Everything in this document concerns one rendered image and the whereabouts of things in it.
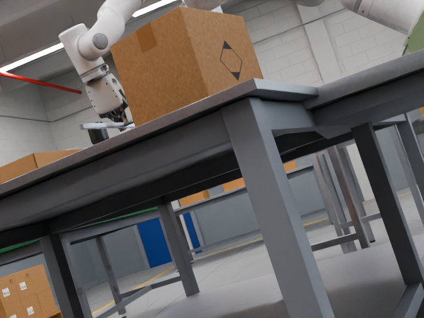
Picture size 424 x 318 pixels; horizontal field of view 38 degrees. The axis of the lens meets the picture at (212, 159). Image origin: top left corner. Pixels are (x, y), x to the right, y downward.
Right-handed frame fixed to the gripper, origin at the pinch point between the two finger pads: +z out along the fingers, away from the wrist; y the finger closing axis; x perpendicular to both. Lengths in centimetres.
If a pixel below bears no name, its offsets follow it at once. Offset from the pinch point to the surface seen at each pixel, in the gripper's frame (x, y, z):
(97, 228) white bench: -133, 133, 73
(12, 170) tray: 58, -6, -9
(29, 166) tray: 58, -11, -8
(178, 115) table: 62, -50, -6
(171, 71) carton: 24.6, -34.5, -10.5
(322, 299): 70, -62, 31
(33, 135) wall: -662, 571, 58
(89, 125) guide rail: 21.9, -4.4, -6.2
